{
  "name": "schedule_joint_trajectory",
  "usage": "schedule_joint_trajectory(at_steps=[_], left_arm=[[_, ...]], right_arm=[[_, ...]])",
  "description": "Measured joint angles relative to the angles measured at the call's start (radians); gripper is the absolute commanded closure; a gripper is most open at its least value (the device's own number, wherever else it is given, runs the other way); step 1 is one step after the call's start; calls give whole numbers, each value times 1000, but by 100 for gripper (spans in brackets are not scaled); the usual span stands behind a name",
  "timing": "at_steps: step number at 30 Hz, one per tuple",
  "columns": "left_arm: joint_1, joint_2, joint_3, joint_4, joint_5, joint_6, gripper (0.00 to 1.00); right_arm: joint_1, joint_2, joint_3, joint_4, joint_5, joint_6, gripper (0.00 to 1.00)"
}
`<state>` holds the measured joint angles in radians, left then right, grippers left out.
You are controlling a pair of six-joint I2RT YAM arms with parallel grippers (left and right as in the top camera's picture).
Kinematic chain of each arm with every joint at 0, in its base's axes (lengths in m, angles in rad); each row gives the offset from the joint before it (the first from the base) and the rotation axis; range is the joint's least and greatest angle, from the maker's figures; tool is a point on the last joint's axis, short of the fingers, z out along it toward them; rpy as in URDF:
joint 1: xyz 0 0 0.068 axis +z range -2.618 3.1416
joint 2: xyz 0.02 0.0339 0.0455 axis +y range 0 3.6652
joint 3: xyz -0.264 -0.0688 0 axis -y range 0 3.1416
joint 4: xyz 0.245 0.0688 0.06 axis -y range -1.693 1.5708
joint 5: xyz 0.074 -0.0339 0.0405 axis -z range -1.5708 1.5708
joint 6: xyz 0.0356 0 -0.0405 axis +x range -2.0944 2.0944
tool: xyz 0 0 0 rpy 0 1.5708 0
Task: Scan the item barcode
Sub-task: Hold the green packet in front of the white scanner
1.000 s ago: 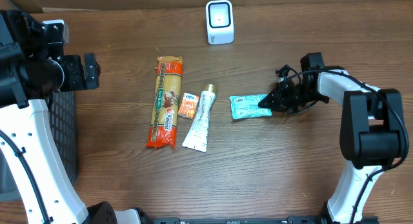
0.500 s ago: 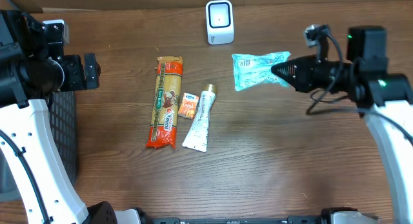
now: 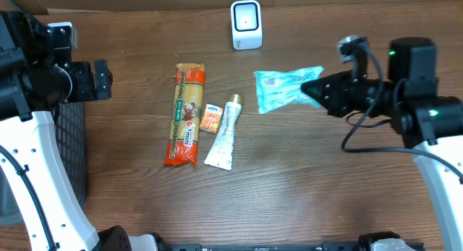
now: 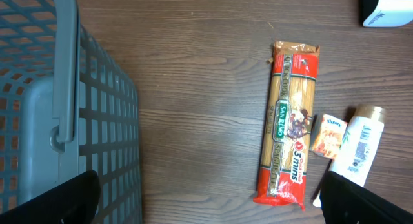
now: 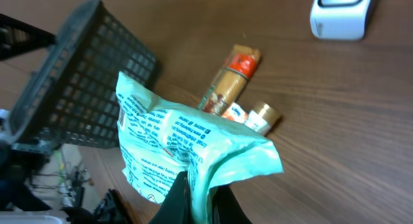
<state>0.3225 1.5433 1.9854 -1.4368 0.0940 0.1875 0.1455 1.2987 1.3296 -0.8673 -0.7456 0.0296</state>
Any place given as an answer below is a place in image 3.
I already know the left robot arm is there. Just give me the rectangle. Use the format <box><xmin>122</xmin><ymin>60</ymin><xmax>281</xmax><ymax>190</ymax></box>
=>
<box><xmin>1</xmin><ymin>11</ymin><xmax>158</xmax><ymax>251</ymax></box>

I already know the white barcode scanner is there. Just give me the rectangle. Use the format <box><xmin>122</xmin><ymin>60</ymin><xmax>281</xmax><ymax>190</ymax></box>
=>
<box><xmin>230</xmin><ymin>0</ymin><xmax>263</xmax><ymax>51</ymax></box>

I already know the white tube gold cap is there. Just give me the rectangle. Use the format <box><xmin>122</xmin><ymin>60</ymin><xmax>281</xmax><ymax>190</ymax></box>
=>
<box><xmin>204</xmin><ymin>94</ymin><xmax>243</xmax><ymax>171</ymax></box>

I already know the teal snack packet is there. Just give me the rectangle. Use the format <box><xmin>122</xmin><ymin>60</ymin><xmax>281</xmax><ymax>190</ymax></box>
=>
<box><xmin>253</xmin><ymin>66</ymin><xmax>324</xmax><ymax>114</ymax></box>

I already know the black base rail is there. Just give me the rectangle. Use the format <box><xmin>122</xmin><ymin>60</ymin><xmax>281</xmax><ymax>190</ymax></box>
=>
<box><xmin>158</xmin><ymin>242</ymin><xmax>361</xmax><ymax>251</ymax></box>

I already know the orange tissue pack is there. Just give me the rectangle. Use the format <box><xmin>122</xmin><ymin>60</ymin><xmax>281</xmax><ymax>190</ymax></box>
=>
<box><xmin>200</xmin><ymin>103</ymin><xmax>223</xmax><ymax>134</ymax></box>

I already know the grey plastic basket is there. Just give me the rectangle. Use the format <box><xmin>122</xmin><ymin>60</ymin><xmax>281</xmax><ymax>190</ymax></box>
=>
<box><xmin>1</xmin><ymin>103</ymin><xmax>88</xmax><ymax>226</ymax></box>

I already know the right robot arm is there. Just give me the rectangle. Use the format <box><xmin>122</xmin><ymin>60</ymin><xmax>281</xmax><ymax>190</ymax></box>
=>
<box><xmin>301</xmin><ymin>35</ymin><xmax>462</xmax><ymax>250</ymax></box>

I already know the spaghetti packet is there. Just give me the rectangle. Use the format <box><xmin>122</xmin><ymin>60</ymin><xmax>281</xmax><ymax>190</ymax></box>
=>
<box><xmin>163</xmin><ymin>63</ymin><xmax>205</xmax><ymax>166</ymax></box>

